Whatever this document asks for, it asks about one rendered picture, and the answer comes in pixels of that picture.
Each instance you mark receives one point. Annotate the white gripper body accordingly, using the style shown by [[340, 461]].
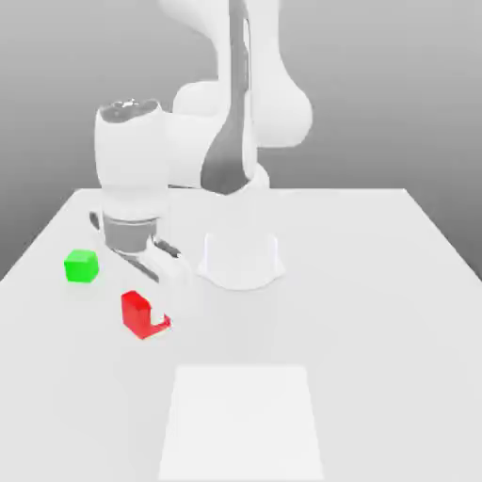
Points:
[[150, 269]]

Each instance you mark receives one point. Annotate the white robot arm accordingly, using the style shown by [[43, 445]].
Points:
[[233, 124]]

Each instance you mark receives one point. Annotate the small red cube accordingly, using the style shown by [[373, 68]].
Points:
[[132, 312]]

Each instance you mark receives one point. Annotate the small green cube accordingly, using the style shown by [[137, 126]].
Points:
[[80, 266]]

